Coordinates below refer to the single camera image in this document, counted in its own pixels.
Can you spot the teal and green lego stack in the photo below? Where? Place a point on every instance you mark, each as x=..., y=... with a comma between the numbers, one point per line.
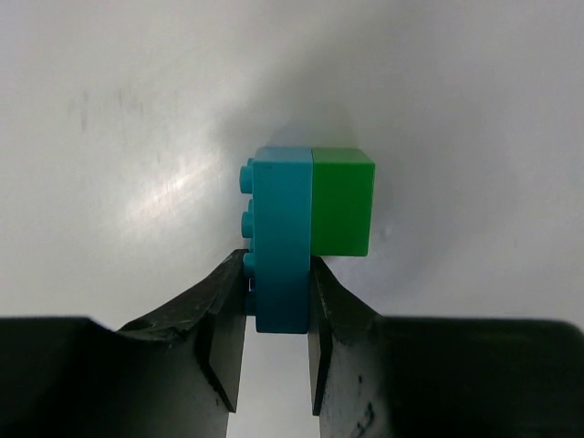
x=304, y=202

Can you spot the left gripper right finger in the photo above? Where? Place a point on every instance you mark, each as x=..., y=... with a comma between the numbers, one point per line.
x=384, y=376

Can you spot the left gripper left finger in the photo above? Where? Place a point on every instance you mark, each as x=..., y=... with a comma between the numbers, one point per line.
x=173, y=372

